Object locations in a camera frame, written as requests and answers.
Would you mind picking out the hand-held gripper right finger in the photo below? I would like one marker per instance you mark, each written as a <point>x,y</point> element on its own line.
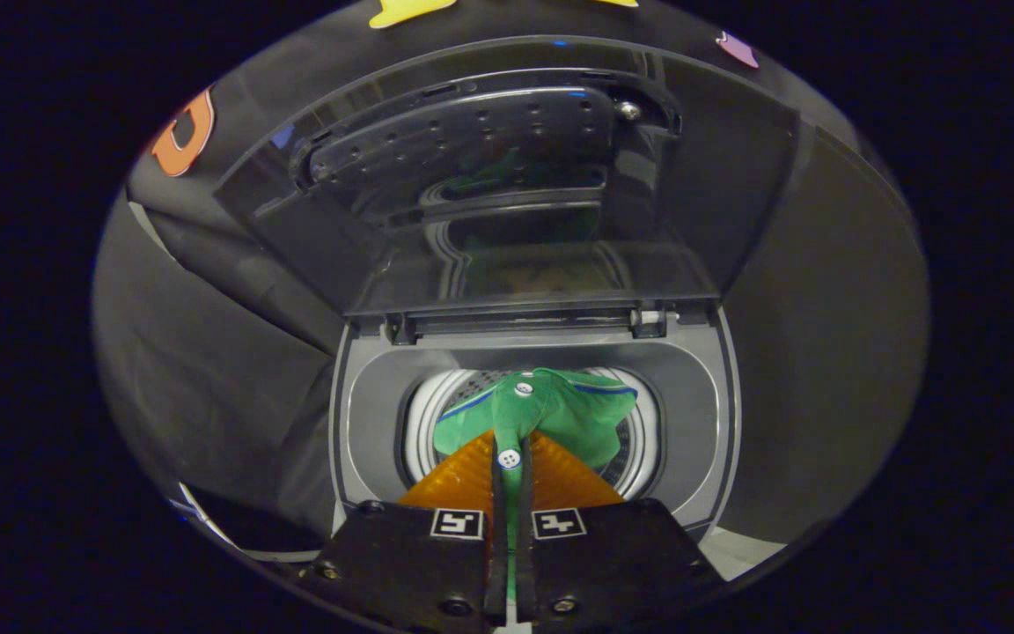
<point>525,563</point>

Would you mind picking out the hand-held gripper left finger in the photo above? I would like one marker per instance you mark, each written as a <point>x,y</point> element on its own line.
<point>497,546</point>

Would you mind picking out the green polo shirt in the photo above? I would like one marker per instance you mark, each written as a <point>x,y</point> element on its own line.
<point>560,409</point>

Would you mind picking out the grey washing machine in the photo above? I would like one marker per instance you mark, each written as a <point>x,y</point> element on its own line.
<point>366,414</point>

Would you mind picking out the dark washing machine lid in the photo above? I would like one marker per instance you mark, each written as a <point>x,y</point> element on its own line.
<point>516,264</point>

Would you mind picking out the black backdrop cloth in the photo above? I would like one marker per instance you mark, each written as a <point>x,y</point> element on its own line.
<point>208,352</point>

